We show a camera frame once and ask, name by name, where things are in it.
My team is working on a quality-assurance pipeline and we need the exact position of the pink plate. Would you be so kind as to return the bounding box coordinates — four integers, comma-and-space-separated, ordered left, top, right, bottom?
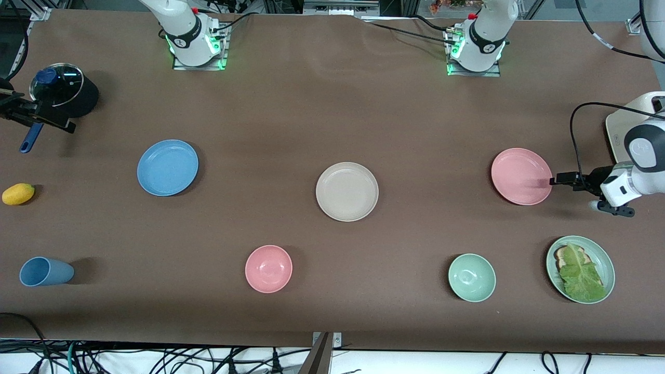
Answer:
491, 148, 553, 206

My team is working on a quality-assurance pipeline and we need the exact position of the blue plate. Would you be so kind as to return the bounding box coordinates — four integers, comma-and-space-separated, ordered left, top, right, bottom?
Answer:
137, 139, 200, 197

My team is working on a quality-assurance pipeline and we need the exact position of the glass lid blue knob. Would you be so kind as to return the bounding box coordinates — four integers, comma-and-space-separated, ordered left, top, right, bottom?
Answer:
30, 63, 84, 107

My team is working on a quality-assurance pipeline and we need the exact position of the cream rounded board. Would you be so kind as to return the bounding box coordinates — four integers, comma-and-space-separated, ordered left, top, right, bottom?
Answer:
605, 91, 665, 163

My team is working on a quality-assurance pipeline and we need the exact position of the toast slice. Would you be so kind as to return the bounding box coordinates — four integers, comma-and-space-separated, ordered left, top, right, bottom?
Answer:
554, 246, 592, 272

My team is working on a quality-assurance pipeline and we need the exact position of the yellow lemon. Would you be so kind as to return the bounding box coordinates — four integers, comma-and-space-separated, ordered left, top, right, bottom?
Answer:
2, 183, 36, 206

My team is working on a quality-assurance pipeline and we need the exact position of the green plate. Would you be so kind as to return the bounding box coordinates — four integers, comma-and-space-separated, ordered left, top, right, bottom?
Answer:
546, 235, 616, 304

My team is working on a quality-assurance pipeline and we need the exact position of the green lettuce leaf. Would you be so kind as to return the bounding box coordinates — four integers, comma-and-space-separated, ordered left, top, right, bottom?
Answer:
558, 242, 607, 302

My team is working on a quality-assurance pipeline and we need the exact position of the green bowl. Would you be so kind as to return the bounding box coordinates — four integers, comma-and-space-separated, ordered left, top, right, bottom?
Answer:
448, 253, 497, 303

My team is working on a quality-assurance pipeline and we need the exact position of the blue cup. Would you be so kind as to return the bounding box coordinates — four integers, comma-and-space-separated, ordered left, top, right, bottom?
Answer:
19, 257, 75, 287

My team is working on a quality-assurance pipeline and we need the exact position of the beige plate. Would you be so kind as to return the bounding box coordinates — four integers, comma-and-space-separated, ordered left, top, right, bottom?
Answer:
315, 162, 379, 222

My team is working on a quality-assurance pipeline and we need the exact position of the pink bowl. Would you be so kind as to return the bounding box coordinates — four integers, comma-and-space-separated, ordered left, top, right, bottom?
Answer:
245, 245, 293, 293

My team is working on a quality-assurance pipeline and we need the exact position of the silver metal box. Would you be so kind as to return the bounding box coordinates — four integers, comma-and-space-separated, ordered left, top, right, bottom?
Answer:
303, 0, 381, 17

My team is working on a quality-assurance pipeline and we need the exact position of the black pot blue handle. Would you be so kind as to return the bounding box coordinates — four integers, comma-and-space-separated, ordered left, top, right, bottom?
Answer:
20, 62, 99, 154

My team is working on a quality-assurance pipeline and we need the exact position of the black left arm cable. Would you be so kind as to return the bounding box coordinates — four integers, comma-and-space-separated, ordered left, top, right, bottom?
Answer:
569, 0, 665, 180

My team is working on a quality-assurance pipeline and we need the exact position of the black floor cable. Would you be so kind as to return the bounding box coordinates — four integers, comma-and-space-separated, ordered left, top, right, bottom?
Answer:
0, 312, 51, 374

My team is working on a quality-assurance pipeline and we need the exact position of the black base cable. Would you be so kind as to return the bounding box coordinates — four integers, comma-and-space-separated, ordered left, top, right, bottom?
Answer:
210, 13, 253, 35
364, 15, 460, 45

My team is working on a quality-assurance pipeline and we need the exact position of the metal table bracket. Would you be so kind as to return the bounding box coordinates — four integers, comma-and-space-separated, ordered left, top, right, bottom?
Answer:
299, 331, 342, 374

